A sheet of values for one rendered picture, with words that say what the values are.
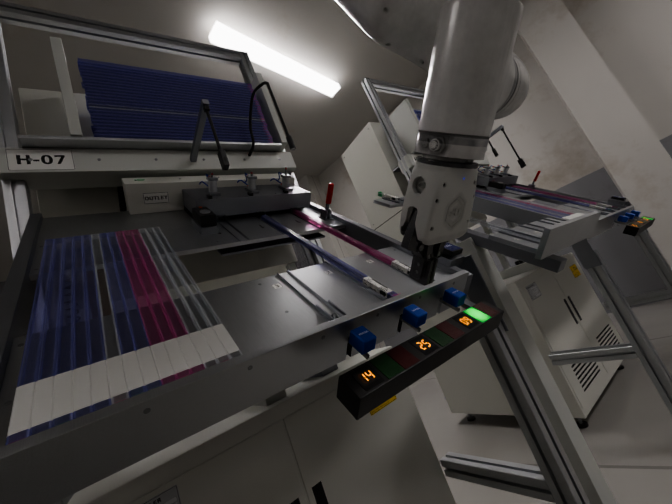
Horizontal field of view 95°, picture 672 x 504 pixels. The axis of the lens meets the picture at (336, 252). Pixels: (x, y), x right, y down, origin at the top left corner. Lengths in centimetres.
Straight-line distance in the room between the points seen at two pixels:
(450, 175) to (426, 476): 75
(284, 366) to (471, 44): 41
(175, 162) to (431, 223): 83
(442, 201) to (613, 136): 279
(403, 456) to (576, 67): 301
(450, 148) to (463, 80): 7
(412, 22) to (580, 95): 279
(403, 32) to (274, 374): 47
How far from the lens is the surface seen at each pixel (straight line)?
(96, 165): 104
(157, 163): 105
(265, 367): 39
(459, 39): 40
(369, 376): 40
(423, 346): 47
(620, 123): 317
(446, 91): 39
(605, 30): 365
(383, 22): 49
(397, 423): 88
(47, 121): 133
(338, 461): 79
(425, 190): 39
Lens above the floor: 73
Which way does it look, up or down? 12 degrees up
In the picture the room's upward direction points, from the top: 22 degrees counter-clockwise
